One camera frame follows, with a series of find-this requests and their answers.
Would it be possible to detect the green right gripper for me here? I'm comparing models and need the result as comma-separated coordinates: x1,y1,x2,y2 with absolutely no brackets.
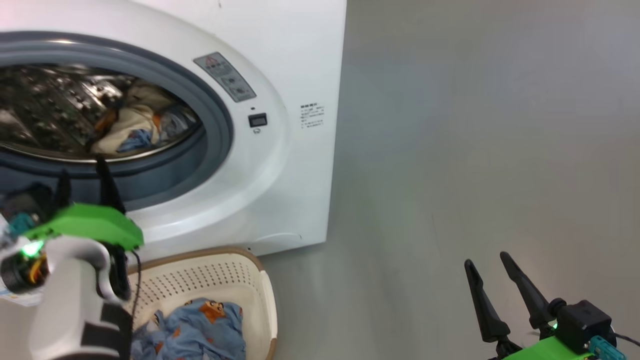
464,251,601,360

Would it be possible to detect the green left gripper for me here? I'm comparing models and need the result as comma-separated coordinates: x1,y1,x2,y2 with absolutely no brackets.
22,155,145,251

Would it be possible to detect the cream cartoon print garment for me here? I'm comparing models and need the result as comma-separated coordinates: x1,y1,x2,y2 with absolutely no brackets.
90,80,201,155

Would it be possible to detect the blue bear print garment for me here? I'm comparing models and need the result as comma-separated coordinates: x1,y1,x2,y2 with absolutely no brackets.
131,298,247,360

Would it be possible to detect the grey rubber door seal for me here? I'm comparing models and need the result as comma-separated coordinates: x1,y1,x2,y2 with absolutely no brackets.
0,31,235,211

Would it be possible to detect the cream laundry basket brown rim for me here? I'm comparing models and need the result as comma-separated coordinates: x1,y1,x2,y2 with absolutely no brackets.
122,246,278,360

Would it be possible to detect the white front-load washing machine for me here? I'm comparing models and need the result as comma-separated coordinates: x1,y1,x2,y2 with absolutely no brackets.
0,0,348,261

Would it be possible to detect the perforated steel drum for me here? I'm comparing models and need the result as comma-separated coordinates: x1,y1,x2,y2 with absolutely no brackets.
0,64,203,163

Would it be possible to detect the blue energy label sticker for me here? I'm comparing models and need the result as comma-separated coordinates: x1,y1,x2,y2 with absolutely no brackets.
0,287,43,307

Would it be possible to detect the grey warning sticker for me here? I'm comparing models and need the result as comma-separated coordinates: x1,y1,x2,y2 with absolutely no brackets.
193,52,257,103

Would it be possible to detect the round white filter cover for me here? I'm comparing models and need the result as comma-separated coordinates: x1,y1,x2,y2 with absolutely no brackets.
250,232,303,251

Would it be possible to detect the small printed text label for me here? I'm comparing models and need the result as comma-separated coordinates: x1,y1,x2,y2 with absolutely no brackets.
300,102,326,130

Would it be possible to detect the teal left cable connector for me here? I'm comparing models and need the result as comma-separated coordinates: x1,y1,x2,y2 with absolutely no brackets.
9,212,40,237

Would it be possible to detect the teal cable connector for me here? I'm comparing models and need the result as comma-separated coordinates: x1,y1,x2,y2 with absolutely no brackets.
9,212,40,237
589,336,626,360

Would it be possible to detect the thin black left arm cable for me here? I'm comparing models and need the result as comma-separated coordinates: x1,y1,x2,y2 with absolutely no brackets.
127,249,144,321

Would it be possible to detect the teal right cable connector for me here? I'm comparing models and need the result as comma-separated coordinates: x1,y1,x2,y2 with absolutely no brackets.
589,336,626,360

